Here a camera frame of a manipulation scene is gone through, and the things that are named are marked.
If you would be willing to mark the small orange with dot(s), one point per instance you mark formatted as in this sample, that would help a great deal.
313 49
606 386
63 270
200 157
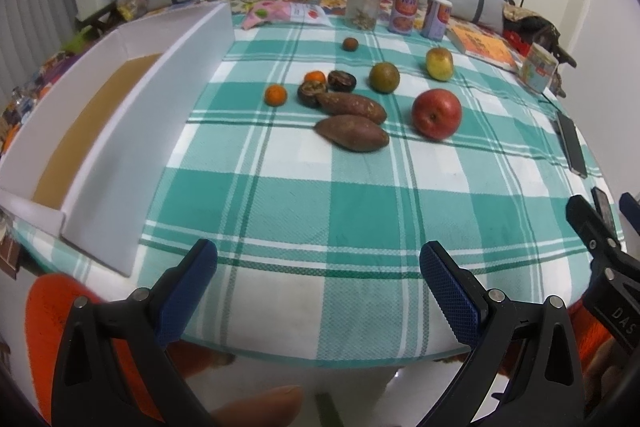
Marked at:
275 95
316 76

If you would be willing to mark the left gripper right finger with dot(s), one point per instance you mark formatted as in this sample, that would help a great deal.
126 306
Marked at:
523 368

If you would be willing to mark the clear jar black lid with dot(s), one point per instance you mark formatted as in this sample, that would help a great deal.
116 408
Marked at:
362 14

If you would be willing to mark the orange labelled can left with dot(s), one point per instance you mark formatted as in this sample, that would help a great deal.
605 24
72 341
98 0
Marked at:
402 16

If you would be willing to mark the green brown round fruit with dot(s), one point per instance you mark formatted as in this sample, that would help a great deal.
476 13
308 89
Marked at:
384 77

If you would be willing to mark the pink snack packet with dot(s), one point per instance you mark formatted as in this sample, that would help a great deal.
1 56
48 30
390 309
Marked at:
268 12

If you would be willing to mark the clear jar printed label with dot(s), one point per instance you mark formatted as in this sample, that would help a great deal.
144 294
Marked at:
537 69

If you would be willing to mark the red apple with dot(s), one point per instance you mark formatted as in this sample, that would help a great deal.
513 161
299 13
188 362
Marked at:
436 114

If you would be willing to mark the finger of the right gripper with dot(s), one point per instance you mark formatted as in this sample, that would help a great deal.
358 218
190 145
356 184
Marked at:
630 209
590 227

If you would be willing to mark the small dark brown fruit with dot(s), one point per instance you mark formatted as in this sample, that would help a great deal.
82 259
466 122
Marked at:
350 44

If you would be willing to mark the plastic bag of snacks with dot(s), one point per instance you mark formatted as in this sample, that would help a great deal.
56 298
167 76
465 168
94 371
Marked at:
131 9

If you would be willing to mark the dark bag on sofa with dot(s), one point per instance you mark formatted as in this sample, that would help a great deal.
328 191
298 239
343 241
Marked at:
523 27

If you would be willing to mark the green white plaid tablecloth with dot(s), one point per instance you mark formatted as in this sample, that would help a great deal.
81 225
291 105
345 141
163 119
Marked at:
318 247

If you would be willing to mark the floral sofa cover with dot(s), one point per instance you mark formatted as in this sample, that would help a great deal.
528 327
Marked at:
338 7

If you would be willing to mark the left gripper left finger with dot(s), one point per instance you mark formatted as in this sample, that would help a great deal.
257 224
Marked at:
113 368

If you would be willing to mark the black smartphone face down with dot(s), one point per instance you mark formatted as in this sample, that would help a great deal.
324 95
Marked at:
571 145

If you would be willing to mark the sweet potato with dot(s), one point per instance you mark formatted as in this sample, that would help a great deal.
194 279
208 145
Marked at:
342 103
354 133

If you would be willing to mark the white cardboard box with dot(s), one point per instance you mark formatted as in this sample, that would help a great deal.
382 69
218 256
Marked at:
85 165

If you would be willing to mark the orange book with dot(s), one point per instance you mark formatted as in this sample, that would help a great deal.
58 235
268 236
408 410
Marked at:
490 50

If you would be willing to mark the yellow pear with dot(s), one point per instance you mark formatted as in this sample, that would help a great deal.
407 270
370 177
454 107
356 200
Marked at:
439 64

